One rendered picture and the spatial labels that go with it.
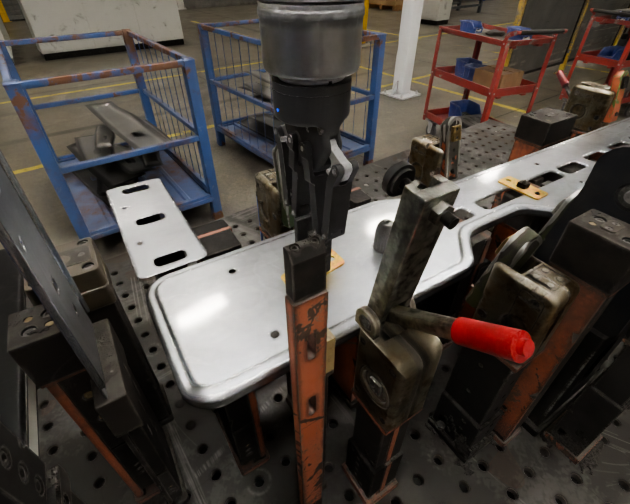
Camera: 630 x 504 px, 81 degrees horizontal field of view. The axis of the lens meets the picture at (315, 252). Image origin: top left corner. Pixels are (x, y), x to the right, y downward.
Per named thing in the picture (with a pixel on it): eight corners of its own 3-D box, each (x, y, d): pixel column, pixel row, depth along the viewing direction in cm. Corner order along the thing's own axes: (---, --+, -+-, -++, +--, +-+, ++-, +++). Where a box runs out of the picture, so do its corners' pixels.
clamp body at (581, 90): (536, 186, 132) (582, 77, 110) (577, 204, 123) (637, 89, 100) (518, 194, 128) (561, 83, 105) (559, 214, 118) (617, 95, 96)
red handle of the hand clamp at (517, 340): (393, 292, 39) (544, 319, 25) (399, 311, 39) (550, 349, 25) (361, 308, 37) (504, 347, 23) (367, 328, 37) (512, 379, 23)
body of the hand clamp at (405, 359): (369, 447, 62) (400, 301, 40) (397, 486, 57) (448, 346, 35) (340, 467, 59) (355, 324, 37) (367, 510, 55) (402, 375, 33)
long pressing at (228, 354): (632, 111, 108) (635, 106, 107) (730, 136, 93) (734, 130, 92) (140, 286, 51) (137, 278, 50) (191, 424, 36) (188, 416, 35)
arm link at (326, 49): (326, -7, 36) (325, 61, 39) (238, -2, 32) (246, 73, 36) (388, 1, 30) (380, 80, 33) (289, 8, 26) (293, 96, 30)
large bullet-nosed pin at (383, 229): (383, 246, 58) (388, 211, 54) (397, 257, 56) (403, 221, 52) (367, 253, 57) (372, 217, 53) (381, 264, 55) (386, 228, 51)
